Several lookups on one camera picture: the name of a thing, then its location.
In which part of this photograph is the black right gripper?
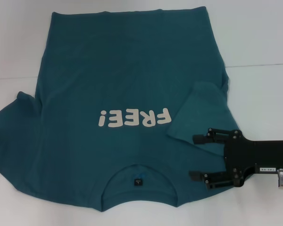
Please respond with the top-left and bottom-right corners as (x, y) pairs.
(188, 128), (283, 191)

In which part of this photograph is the teal t-shirt with FREE print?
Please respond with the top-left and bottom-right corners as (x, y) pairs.
(0, 6), (253, 208)

